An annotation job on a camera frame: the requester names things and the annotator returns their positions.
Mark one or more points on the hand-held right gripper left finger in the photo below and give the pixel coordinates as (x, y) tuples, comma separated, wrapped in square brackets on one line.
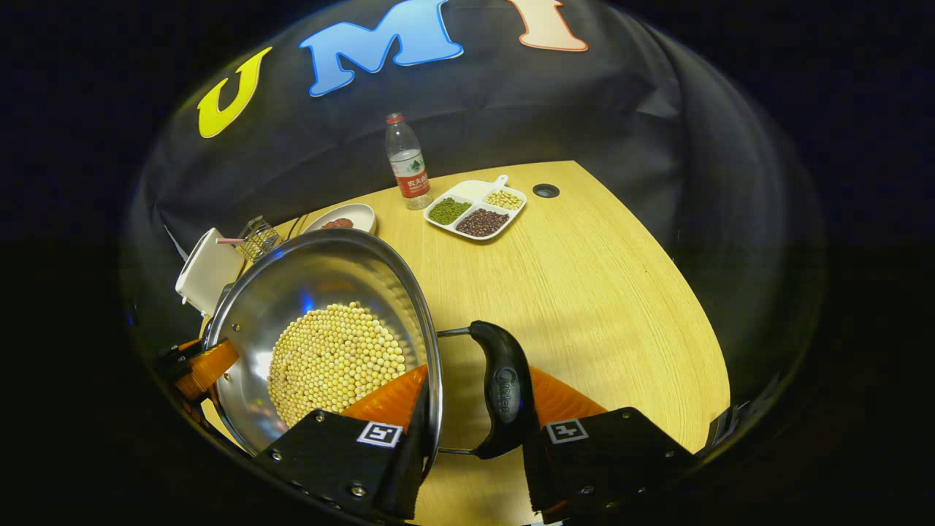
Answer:
[(329, 460)]

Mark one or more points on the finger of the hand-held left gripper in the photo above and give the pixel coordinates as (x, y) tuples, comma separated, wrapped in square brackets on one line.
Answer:
[(212, 365)]

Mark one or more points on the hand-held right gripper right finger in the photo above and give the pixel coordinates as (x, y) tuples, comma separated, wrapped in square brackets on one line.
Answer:
[(606, 467)]

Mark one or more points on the white toaster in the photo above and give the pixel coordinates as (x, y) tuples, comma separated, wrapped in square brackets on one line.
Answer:
[(204, 274)]

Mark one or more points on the large pile of yellow soybeans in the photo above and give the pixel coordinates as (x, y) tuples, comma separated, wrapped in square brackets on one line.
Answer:
[(336, 358)]

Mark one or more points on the round white plate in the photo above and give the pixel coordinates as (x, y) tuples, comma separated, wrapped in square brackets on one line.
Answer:
[(361, 218)]

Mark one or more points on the pile of dark red beans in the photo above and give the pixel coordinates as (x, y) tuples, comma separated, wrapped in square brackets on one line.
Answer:
[(482, 223)]

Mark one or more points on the pile of green mung beans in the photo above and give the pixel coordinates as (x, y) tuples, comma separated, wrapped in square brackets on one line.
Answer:
[(448, 211)]

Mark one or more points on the clear plastic water bottle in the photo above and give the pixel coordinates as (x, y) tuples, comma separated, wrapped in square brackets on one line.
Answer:
[(407, 164)]

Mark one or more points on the small pile of yellow beans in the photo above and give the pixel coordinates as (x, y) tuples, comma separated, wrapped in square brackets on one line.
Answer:
[(505, 200)]

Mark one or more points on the white divided dish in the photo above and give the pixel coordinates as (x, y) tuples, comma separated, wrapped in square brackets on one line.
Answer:
[(471, 191)]

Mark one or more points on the black backdrop cloth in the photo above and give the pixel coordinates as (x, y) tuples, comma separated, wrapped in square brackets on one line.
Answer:
[(584, 109)]

